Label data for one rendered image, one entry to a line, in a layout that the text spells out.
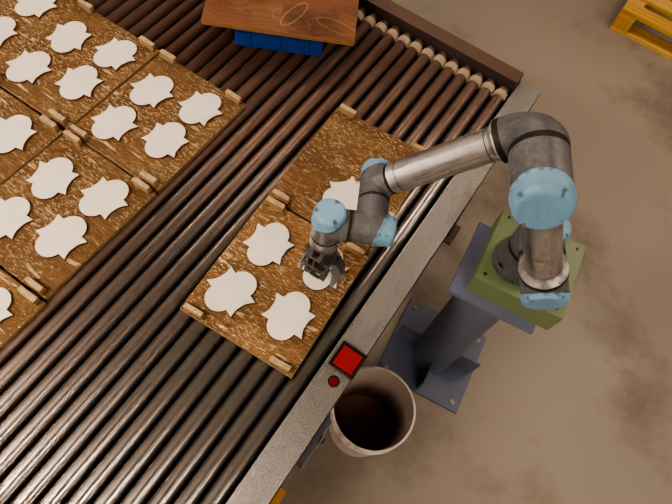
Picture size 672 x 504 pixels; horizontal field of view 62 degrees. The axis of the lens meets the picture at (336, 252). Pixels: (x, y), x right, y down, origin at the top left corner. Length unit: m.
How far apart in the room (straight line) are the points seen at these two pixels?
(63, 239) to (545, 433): 2.00
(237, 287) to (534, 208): 0.81
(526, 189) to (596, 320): 1.90
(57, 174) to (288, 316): 0.79
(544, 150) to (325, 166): 0.82
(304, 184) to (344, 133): 0.24
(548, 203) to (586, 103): 2.58
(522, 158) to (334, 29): 1.04
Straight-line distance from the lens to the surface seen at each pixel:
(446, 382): 2.52
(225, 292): 1.53
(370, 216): 1.27
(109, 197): 1.72
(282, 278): 1.55
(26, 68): 2.09
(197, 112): 1.85
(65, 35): 2.15
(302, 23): 1.99
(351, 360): 1.50
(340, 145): 1.80
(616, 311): 2.99
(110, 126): 1.86
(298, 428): 1.46
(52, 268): 1.67
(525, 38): 3.84
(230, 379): 1.49
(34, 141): 1.91
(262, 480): 1.45
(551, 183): 1.07
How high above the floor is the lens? 2.36
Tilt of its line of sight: 63 degrees down
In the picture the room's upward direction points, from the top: 13 degrees clockwise
